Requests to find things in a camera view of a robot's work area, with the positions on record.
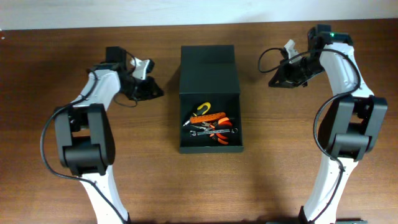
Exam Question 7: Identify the yellow black stubby screwdriver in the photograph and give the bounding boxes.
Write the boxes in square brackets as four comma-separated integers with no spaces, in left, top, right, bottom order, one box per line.
[182,102,211,127]

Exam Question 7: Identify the silver combination wrench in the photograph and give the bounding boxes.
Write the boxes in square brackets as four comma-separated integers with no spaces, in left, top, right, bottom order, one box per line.
[189,128,238,136]

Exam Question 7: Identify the orange black long-nose pliers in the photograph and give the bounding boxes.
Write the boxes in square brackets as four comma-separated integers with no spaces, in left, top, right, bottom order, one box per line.
[189,117,236,145]

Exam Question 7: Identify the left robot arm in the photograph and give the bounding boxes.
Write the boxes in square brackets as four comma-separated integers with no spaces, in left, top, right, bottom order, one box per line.
[51,68,164,223]

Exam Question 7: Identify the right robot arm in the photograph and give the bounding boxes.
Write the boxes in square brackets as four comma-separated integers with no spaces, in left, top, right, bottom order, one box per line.
[269,40,388,223]

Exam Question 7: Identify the black open cardboard box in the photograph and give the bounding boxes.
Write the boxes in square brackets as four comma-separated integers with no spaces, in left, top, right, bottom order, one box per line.
[179,45,244,154]

